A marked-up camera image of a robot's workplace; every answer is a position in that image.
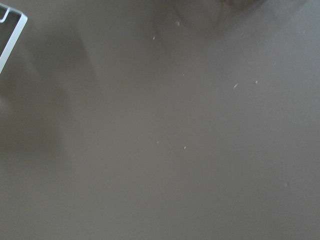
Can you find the white cup rack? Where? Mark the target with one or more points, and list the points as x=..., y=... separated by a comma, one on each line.
x=12, y=23

